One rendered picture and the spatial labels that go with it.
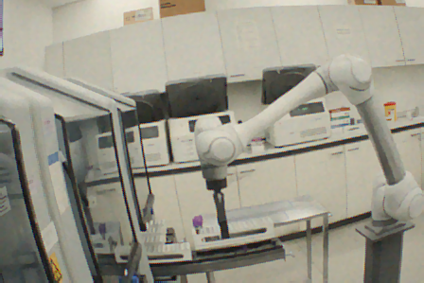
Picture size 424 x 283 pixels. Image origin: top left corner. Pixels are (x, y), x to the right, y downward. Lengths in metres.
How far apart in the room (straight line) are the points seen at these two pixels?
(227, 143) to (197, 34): 2.92
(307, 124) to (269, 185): 0.61
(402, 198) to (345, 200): 2.61
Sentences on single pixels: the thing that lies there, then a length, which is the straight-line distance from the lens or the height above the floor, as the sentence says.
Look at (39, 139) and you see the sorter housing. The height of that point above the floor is 1.37.
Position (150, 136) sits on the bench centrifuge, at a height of 1.15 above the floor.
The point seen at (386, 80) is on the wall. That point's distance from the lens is 5.15.
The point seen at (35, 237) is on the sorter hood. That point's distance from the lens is 0.53.
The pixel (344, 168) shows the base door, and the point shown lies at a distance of 4.28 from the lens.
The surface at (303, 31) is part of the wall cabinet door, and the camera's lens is 4.46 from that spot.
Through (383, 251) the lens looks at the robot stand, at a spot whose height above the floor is 0.60.
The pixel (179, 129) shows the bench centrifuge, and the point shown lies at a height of 1.18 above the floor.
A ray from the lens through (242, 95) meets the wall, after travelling 4.64.
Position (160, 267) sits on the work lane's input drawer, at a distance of 1.73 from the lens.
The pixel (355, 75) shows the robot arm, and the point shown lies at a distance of 1.57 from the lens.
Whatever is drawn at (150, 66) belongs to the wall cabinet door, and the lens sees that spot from 4.28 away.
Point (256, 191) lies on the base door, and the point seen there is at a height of 0.57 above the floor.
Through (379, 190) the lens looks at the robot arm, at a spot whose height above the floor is 0.91.
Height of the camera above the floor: 1.39
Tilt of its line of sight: 3 degrees down
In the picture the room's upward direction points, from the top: 8 degrees counter-clockwise
